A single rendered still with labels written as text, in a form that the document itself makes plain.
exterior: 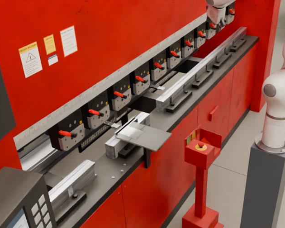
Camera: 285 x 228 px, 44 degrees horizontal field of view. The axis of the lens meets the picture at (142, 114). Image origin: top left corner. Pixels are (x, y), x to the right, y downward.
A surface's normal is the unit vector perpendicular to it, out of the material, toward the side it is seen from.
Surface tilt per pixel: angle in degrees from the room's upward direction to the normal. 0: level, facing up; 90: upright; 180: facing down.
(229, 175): 0
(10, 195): 0
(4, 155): 90
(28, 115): 90
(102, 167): 0
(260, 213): 90
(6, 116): 90
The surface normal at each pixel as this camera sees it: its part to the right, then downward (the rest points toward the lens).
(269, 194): -0.56, 0.47
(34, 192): 0.94, 0.13
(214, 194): -0.05, -0.85
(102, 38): 0.84, 0.25
